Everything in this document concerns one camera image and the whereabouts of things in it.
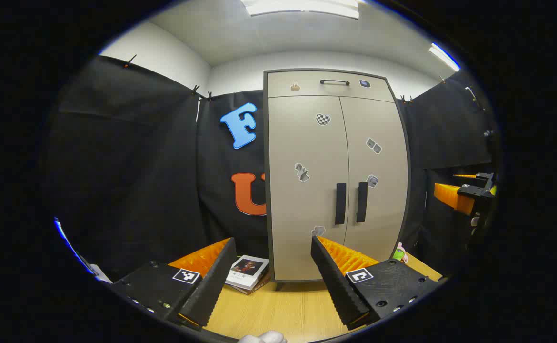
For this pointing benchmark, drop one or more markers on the grey cabinet door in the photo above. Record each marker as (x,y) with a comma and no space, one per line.
(383,209)
(302,209)

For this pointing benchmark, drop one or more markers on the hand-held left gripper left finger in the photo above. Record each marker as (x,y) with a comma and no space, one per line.
(207,290)

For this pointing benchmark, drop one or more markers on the green pink toy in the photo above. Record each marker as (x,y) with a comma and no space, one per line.
(399,253)

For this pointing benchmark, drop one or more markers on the large ceiling light panel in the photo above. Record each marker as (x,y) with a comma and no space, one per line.
(302,7)

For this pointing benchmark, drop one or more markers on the small ceiling light panel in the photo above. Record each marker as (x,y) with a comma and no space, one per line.
(444,57)

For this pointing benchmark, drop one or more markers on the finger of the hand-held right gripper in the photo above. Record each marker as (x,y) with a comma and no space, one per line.
(452,196)
(464,176)

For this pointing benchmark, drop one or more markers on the blue lit screen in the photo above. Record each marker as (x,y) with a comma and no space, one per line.
(71,247)

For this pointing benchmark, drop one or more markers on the grey double-door shoe cabinet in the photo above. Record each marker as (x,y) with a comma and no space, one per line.
(266,181)

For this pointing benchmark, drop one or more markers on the black backdrop cloth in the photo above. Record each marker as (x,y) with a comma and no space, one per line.
(131,166)

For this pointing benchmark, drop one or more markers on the brown cover book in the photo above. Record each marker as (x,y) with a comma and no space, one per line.
(258,287)

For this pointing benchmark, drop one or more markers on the white cover book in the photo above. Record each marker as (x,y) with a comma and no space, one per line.
(246,272)

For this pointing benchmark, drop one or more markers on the grey cabinet drawer front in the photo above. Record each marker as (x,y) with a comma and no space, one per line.
(307,85)

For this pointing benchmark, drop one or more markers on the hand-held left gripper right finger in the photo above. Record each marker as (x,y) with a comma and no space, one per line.
(338,286)

